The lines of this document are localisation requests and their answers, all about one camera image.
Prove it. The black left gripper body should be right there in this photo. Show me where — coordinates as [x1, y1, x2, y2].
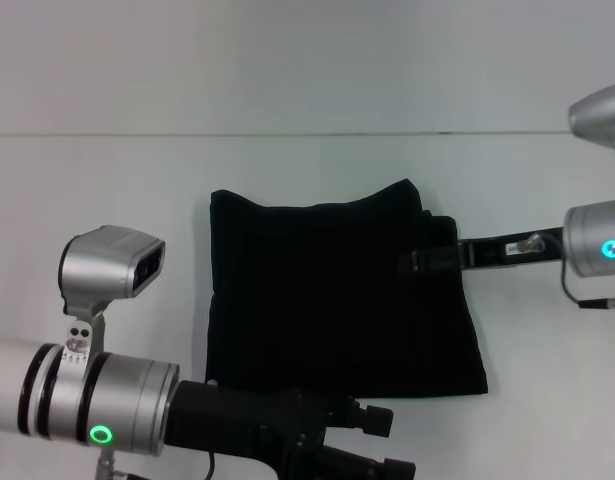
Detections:
[163, 379, 334, 480]

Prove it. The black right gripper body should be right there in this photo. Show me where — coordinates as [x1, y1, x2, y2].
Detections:
[456, 225, 567, 272]

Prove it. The black shirt with FREE print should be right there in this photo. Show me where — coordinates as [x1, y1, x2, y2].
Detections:
[204, 178, 490, 402]

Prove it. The right gripper cable with plug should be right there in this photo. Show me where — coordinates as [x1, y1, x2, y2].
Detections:
[506, 233, 615, 315]

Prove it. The gripper cable with plug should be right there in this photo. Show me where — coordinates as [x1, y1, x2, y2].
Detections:
[506, 233, 615, 315]
[93, 446, 219, 480]

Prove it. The left gripper cable with plug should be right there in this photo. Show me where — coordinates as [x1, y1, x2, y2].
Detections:
[93, 446, 219, 480]

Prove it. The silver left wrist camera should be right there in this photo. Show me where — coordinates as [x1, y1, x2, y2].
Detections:
[58, 225, 167, 362]

